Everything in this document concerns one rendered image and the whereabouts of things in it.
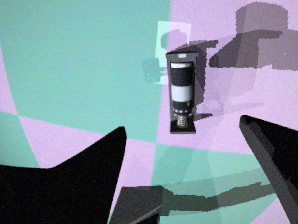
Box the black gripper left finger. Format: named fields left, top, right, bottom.
left=0, top=127, right=128, bottom=224

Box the black and white cylindrical battery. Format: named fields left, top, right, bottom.
left=170, top=61, right=193, bottom=116

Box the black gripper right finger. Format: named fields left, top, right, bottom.
left=239, top=115, right=298, bottom=224

